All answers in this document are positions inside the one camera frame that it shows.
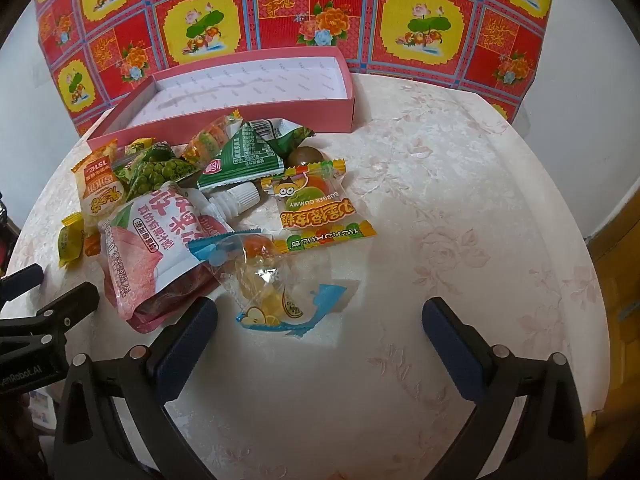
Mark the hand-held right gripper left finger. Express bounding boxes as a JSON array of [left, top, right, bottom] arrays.
[[52, 296, 219, 480]]

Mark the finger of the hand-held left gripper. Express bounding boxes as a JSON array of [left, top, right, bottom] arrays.
[[0, 281, 101, 356], [0, 263, 45, 306]]

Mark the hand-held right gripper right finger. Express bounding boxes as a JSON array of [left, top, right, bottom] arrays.
[[421, 296, 588, 480]]

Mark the small yellow candy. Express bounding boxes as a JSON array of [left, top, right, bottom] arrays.
[[59, 212, 86, 268]]

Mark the pink jelly drink pouch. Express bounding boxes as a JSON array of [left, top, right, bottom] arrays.
[[97, 180, 263, 335]]

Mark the clear blue candy packet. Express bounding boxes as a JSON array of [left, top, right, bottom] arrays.
[[189, 229, 348, 340]]

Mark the orange yellow snack packet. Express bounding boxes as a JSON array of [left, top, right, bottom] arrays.
[[71, 141, 126, 256]]

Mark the green pea snack packet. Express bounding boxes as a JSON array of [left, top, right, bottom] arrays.
[[112, 142, 201, 206]]

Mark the yellow gummy candy packet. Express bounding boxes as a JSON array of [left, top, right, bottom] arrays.
[[260, 158, 377, 255]]

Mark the green triangular snack packet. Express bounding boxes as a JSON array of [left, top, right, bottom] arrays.
[[197, 121, 286, 191]]

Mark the orange green snack packet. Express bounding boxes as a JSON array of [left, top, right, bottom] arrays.
[[180, 111, 243, 166]]

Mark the brown round candy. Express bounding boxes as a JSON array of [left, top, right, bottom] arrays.
[[286, 145, 326, 168]]

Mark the green white snack packet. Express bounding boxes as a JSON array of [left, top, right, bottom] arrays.
[[250, 117, 316, 158]]

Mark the pink cardboard box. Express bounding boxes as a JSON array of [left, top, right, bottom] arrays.
[[86, 46, 357, 153]]

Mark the person's left forearm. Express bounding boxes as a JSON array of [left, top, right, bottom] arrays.
[[0, 395, 56, 480]]

